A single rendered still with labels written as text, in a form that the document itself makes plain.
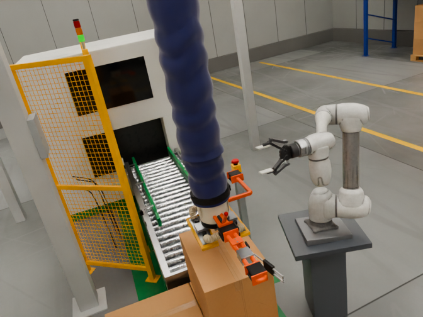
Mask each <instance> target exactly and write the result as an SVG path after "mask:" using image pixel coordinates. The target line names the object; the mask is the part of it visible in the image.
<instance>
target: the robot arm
mask: <svg viewBox="0 0 423 317"><path fill-rule="evenodd" d="M369 120H370V115H369V107H367V106H365V105H363V104H359V103H341V104H331V105H323V106H321V107H319V108H318V110H316V112H315V122H316V133H314V134H311V135H309V136H307V137H305V138H302V139H299V140H296V141H294V142H293V143H291V144H288V145H287V143H288V141H287V140H285V139H284V140H280V139H276V138H270V137H269V141H267V142H266V143H263V144H262V145H261V146H258V147H255V148H256V149H257V150H261V149H264V148H268V147H270V146H271V145H272V146H274V147H276V148H278V149H279V156H280V158H279V160H278V161H277V163H276V164H275V165H274V167H273V168H269V169H265V170H262V171H259V173H260V174H261V175H263V174H270V173H273V174H274V175H277V174H278V173H280V172H281V171H282V170H283V169H284V168H285V167H286V166H289V165H290V163H289V161H288V160H289V159H293V158H295V157H304V156H306V155H308V161H309V162H308V166H309V172H310V178H311V180H312V182H313V184H314V185H316V186H318V187H317V188H315V189H314V190H313V191H312V192H311V194H310V197H309V200H308V213H309V219H305V220H304V223H306V224H307V225H308V226H309V227H310V229H311V230H312V231H313V233H319V232H322V231H327V230H333V229H338V228H339V226H338V225H336V224H335V223H334V222H333V221H332V219H333V218H347V219H356V218H362V217H365V216H367V215H369V214H370V212H371V200H370V198H369V197H368V196H365V195H364V192H363V190H362V189H361V188H360V187H359V132H360V131H361V129H362V127H363V125H364V124H366V123H367V122H368V121H369ZM327 125H339V126H340V129H341V131H342V176H343V186H342V187H341V188H340V189H339V193H338V194H333V193H332V192H331V191H330V190H329V189H327V188H325V187H324V186H327V185H328V184H329V183H330V180H331V173H332V167H331V163H330V160H329V150H330V149H331V148H332V147H333V146H334V145H335V144H336V139H335V138H334V136H333V134H332V133H329V132H327ZM272 142H278V143H283V144H284V145H283V146H282V147H280V146H278V145H276V144H274V143H272ZM283 162H284V163H283ZM282 163H283V164H282Z"/></svg>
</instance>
